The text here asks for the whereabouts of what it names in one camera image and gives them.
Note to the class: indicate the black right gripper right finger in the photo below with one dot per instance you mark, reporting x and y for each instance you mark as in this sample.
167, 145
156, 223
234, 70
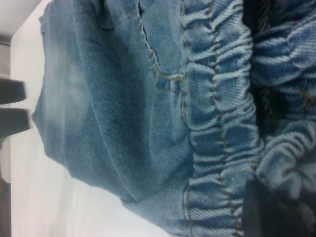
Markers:
261, 214

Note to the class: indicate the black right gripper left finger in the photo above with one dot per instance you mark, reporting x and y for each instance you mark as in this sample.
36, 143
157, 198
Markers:
250, 12

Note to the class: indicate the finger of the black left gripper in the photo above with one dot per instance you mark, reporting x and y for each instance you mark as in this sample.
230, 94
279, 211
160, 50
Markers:
14, 123
12, 91

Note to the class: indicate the blue denim shorts with print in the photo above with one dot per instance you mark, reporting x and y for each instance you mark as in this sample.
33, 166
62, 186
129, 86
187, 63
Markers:
123, 111

